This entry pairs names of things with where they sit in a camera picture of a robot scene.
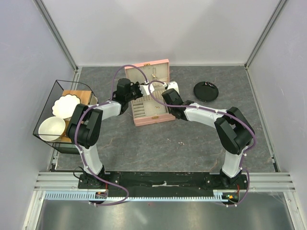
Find black wire rack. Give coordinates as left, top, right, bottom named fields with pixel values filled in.
left=33, top=80, right=97, bottom=155

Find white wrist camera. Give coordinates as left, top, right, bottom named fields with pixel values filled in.
left=139, top=84, right=150, bottom=96
left=167, top=81, right=180, bottom=94

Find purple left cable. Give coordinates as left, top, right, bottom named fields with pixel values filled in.
left=74, top=64, right=149, bottom=207

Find wooden board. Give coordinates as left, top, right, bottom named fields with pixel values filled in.
left=60, top=90, right=93, bottom=143

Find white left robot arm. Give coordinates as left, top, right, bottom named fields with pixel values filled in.
left=66, top=78, right=143, bottom=175

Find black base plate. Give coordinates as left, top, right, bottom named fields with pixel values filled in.
left=75, top=171, right=248, bottom=197

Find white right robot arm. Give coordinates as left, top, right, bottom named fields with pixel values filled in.
left=162, top=89, right=256, bottom=178

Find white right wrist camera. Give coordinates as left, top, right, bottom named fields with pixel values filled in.
left=167, top=81, right=180, bottom=94

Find hair clips on plate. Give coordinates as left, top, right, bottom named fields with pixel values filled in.
left=204, top=81, right=215, bottom=88

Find white round bowl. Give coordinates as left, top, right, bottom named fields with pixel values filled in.
left=38, top=116, right=66, bottom=141

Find slotted cable duct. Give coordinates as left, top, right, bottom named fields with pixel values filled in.
left=44, top=191, right=228, bottom=202

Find white scalloped dish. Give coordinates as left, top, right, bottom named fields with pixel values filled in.
left=52, top=94, right=81, bottom=120

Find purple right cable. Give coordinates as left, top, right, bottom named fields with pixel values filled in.
left=148, top=80, right=257, bottom=208

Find black round plate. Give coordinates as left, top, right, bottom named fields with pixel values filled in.
left=193, top=81, right=219, bottom=102

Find pink jewelry box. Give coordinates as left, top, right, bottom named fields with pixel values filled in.
left=131, top=59, right=175, bottom=127

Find purple cable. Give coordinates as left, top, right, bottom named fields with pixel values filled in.
left=148, top=80, right=257, bottom=208
left=74, top=64, right=149, bottom=207

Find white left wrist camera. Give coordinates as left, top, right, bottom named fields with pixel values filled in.
left=139, top=84, right=150, bottom=96

